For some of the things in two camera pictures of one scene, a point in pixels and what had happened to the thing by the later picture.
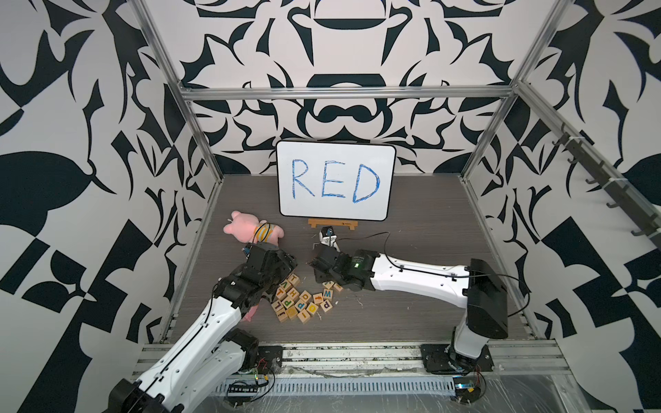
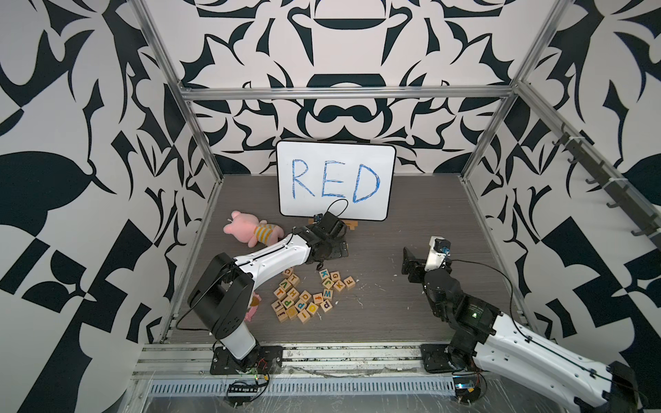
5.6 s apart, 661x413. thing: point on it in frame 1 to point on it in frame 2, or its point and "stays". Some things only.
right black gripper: (318, 275) to (417, 265)
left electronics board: (243, 388) stays
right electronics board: (466, 390) stays
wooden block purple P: (326, 305) stays
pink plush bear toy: (249, 228) stays
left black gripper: (285, 264) to (336, 252)
